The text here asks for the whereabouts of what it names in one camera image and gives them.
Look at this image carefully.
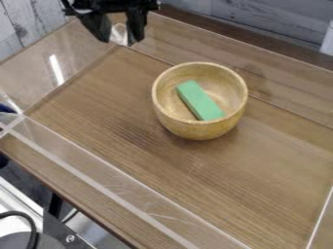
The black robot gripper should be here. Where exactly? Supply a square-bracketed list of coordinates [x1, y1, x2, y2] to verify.
[61, 0, 161, 46]

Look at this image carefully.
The green rectangular block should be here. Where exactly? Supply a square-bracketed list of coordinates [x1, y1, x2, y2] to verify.
[176, 81, 225, 121]

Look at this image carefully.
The light wooden bowl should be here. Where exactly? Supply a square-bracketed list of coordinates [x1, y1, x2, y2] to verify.
[153, 61, 249, 140]

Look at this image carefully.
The blue object at left edge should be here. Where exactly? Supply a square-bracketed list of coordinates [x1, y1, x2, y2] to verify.
[0, 103, 18, 114]

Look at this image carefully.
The black metal table leg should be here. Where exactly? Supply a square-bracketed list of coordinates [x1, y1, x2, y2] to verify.
[49, 194, 65, 219]

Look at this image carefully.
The grey round stool seat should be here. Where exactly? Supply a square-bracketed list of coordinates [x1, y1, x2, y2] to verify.
[0, 231, 66, 249]

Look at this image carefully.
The clear acrylic tray wall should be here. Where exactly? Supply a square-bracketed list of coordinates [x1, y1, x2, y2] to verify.
[0, 8, 333, 249]

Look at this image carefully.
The black cable loop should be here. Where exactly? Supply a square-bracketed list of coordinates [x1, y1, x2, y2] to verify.
[0, 210, 39, 249]

